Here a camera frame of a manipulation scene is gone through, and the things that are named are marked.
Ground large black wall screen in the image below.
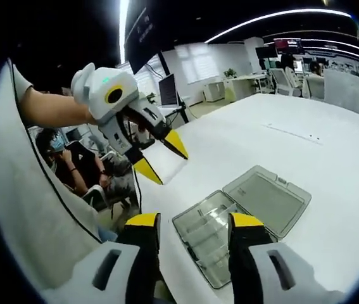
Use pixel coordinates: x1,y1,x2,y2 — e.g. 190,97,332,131
124,0,176,76

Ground white office chair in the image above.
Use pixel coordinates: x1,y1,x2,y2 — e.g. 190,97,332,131
269,68,291,96

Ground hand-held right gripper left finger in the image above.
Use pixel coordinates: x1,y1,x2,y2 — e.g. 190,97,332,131
51,212,168,304

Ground ceiling light strips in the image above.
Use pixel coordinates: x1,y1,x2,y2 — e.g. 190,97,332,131
118,0,359,63

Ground black monitor on stand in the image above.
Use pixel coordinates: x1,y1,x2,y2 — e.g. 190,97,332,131
158,73,180,108

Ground black cable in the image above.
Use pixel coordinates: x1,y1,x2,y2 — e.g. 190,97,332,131
9,60,101,245
132,167,143,219

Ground transparent dual guide fixture box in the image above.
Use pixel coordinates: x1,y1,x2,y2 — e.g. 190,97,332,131
172,164,312,289

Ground red display screen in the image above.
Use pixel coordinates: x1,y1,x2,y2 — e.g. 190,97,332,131
273,37,303,54

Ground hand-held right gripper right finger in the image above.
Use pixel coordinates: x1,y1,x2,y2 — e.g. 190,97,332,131
227,212,347,304

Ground person's grey shirt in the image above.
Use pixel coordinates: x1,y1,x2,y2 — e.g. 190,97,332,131
0,60,104,286

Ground clear plastic divider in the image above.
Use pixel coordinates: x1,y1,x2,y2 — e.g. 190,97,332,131
153,148,190,186

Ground white desk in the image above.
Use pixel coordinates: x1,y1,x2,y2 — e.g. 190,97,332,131
203,74,269,103

